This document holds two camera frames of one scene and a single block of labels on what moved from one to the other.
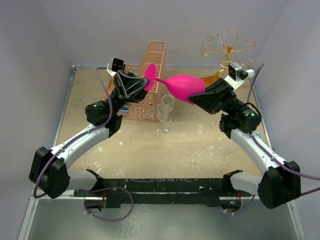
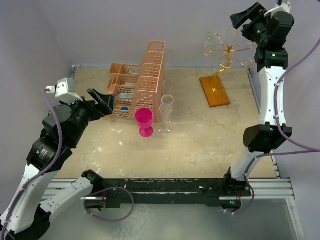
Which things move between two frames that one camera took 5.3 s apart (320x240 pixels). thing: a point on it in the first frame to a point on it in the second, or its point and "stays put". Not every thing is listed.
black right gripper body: [232, 107] to [254, 30]
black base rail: [205, 192] stays put
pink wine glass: [182, 86] to [144, 117]
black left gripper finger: [130, 85] to [107, 100]
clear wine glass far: [209, 40] stays put
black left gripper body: [117, 98] to [85, 110]
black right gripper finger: [213, 95] to [255, 11]
